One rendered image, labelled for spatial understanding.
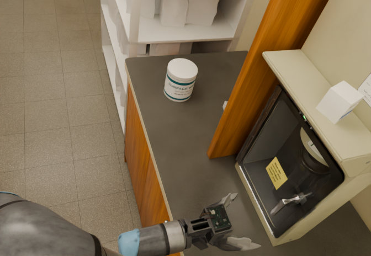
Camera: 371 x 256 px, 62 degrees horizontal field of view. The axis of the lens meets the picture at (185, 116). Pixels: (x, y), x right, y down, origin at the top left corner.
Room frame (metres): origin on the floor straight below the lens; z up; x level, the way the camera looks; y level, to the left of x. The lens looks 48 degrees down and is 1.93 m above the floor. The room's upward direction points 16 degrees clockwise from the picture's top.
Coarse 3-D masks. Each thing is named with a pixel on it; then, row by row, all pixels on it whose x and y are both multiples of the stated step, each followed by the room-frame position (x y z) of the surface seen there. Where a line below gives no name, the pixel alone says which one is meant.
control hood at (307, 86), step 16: (272, 64) 0.61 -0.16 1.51; (288, 64) 0.63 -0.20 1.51; (304, 64) 0.65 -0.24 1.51; (288, 80) 0.57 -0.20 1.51; (304, 80) 0.58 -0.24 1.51; (320, 80) 0.60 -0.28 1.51; (304, 96) 0.53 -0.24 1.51; (320, 96) 0.54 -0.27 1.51; (304, 112) 0.48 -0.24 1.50; (352, 112) 0.52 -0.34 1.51; (320, 128) 0.44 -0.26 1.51; (336, 128) 0.46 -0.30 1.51; (352, 128) 0.47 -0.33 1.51; (336, 144) 0.41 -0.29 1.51; (352, 144) 0.42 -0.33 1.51; (368, 144) 0.44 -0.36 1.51; (336, 160) 0.40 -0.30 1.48; (352, 160) 0.39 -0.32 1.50; (368, 160) 0.42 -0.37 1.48; (352, 176) 0.42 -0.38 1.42
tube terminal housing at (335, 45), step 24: (336, 0) 0.69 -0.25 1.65; (360, 0) 0.65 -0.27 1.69; (336, 24) 0.66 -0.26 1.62; (360, 24) 0.62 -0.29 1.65; (312, 48) 0.68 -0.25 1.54; (336, 48) 0.63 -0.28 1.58; (360, 48) 0.59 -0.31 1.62; (336, 72) 0.60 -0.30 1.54; (360, 72) 0.56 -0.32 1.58; (336, 192) 0.43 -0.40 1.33; (312, 216) 0.44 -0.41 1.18; (288, 240) 0.46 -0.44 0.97
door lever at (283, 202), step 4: (296, 196) 0.47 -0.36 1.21; (280, 200) 0.45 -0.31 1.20; (284, 200) 0.45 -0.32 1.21; (288, 200) 0.46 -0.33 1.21; (292, 200) 0.46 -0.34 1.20; (296, 200) 0.46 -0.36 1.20; (280, 204) 0.45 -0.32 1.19; (284, 204) 0.44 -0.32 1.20; (276, 208) 0.45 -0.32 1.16; (280, 208) 0.44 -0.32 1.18; (272, 212) 0.45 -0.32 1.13; (276, 212) 0.44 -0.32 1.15
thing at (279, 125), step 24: (264, 120) 0.68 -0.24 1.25; (288, 120) 0.62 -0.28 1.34; (264, 144) 0.64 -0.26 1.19; (288, 144) 0.58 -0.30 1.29; (312, 144) 0.53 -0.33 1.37; (240, 168) 0.67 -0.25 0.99; (264, 168) 0.59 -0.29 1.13; (288, 168) 0.54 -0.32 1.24; (312, 168) 0.49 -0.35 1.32; (336, 168) 0.46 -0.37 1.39; (264, 192) 0.55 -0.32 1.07; (288, 192) 0.50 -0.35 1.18; (312, 192) 0.46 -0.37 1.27; (264, 216) 0.50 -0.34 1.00; (288, 216) 0.45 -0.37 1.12
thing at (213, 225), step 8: (208, 208) 0.37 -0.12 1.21; (216, 208) 0.37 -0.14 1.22; (224, 208) 0.38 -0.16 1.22; (200, 216) 0.34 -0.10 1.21; (208, 216) 0.34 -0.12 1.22; (216, 216) 0.35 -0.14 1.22; (224, 216) 0.35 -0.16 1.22; (184, 224) 0.31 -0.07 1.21; (192, 224) 0.31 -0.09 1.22; (200, 224) 0.32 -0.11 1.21; (208, 224) 0.32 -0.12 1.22; (216, 224) 0.33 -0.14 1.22; (224, 224) 0.33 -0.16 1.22; (192, 232) 0.29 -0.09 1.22; (200, 232) 0.30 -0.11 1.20; (208, 232) 0.32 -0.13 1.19; (216, 232) 0.32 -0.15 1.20; (224, 232) 0.33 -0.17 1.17; (208, 240) 0.31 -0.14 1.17; (216, 240) 0.31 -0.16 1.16
